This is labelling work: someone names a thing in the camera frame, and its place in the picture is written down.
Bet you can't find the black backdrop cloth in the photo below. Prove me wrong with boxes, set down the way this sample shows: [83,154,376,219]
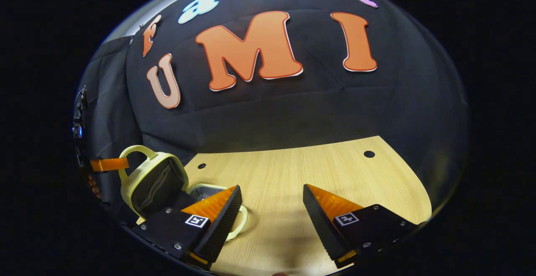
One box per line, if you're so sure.
[75,0,469,222]

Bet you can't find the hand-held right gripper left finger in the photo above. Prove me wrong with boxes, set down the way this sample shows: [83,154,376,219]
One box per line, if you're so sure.
[132,185,243,270]

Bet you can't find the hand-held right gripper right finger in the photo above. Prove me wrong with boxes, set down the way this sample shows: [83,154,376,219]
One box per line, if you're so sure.
[302,184,419,269]

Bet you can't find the pale yellow suitcase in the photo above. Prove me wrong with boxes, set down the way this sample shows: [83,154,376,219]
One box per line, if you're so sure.
[118,144,248,243]

